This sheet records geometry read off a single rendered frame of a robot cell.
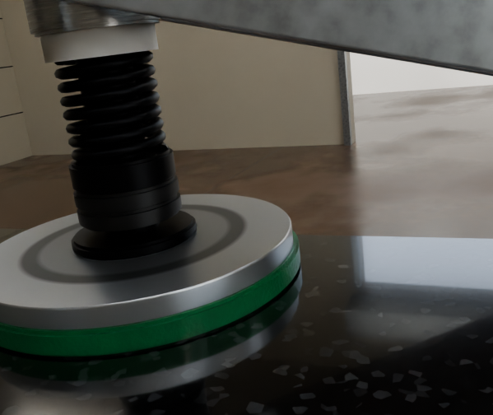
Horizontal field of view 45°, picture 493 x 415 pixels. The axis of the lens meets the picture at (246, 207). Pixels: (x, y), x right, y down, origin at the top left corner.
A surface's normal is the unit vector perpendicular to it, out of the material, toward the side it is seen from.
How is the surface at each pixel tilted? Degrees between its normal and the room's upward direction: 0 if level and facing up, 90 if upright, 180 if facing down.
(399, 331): 0
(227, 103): 90
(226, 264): 0
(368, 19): 90
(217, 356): 0
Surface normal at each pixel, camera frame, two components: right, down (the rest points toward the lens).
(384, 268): -0.12, -0.95
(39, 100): -0.40, 0.30
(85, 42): -0.05, 0.29
